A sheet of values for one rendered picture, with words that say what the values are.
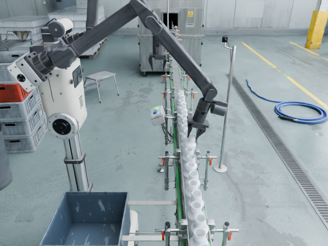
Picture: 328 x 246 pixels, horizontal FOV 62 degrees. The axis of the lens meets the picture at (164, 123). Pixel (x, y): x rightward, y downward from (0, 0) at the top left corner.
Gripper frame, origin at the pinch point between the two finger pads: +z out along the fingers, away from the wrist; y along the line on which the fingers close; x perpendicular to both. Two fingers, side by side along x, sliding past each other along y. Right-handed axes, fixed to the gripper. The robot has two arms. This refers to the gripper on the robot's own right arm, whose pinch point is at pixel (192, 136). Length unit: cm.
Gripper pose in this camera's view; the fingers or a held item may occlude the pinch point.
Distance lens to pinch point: 130.2
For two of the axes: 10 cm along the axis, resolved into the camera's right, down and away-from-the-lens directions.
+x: 0.0, -4.6, 8.9
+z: -2.7, 8.6, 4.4
